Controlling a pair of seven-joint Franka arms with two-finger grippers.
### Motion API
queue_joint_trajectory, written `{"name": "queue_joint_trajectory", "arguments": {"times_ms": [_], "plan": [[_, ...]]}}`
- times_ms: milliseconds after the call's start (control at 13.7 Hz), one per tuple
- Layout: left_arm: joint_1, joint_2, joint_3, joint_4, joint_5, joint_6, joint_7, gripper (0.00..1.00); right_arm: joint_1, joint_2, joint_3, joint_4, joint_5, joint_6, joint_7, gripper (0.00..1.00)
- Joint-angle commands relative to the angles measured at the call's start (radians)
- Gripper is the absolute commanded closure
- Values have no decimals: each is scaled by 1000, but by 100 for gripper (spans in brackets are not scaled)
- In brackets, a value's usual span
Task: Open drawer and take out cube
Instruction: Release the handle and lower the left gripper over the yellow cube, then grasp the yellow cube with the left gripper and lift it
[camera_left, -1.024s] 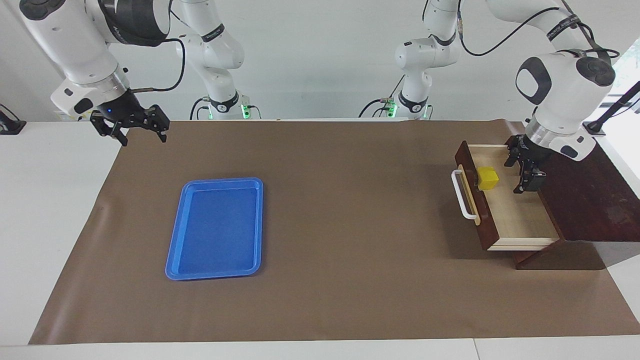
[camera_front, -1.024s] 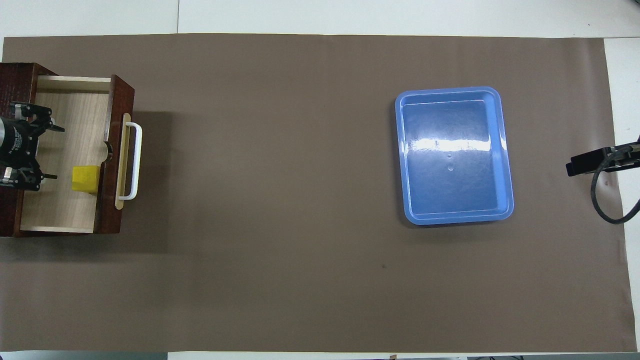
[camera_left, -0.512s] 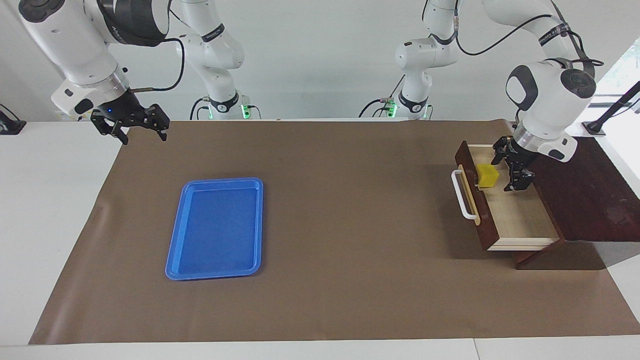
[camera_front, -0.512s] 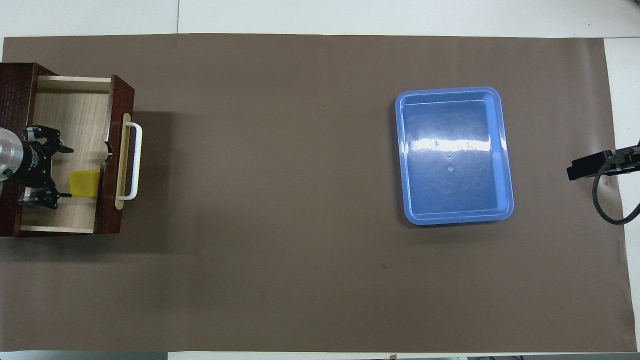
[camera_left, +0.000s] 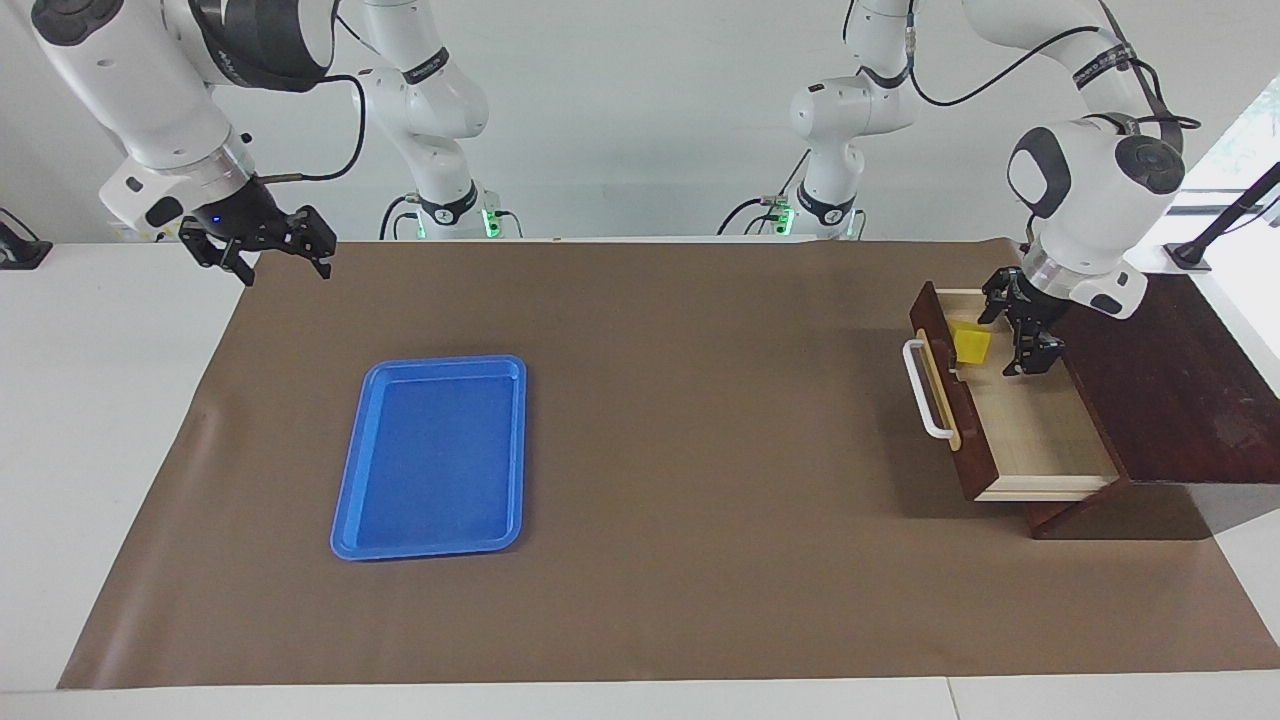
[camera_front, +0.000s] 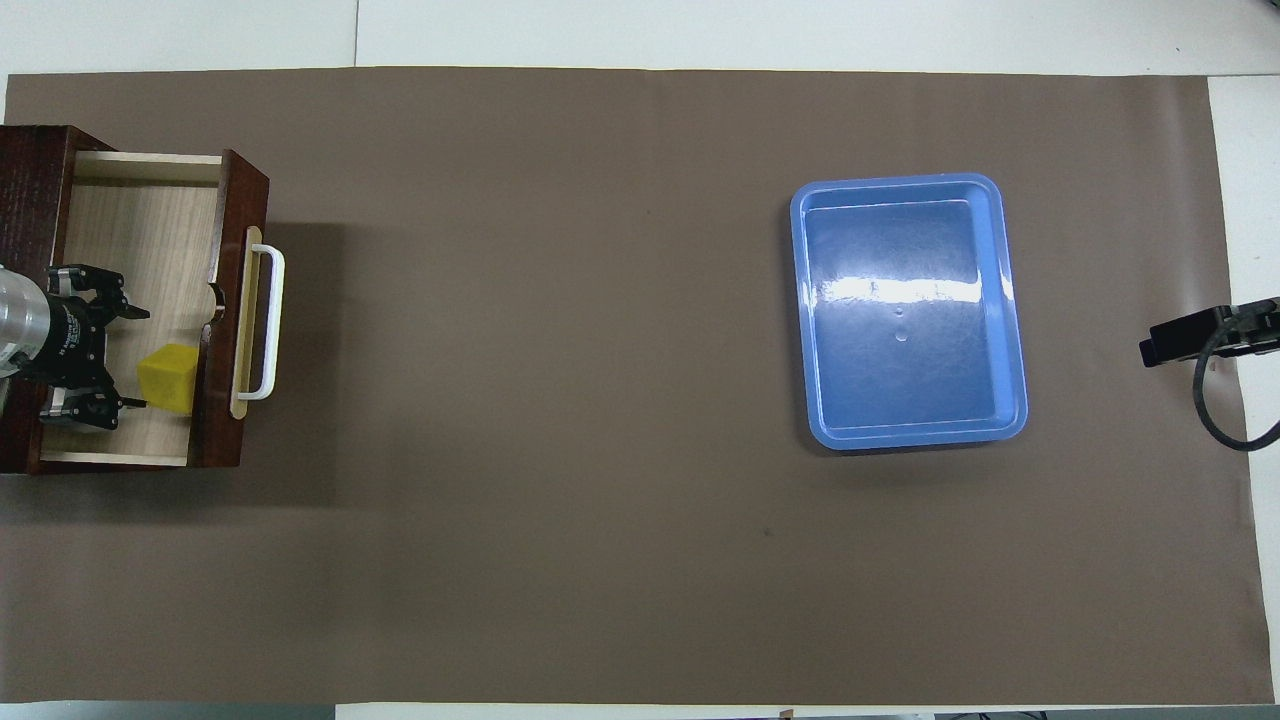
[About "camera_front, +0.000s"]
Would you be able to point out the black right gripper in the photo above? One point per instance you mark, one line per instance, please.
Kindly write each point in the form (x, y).
(1262, 325)

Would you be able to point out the brown paper table mat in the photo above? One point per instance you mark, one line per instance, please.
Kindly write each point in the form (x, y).
(550, 400)

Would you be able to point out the blue plastic tray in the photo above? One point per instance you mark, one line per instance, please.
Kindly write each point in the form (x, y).
(900, 380)

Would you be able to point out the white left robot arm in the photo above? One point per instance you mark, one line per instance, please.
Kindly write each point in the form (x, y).
(20, 320)

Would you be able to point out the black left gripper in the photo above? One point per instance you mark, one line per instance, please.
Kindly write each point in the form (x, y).
(78, 340)

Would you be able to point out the yellow cube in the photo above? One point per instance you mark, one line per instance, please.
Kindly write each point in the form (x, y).
(168, 380)

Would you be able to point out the dark wooden drawer cabinet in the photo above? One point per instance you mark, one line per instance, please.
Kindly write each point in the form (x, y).
(30, 200)

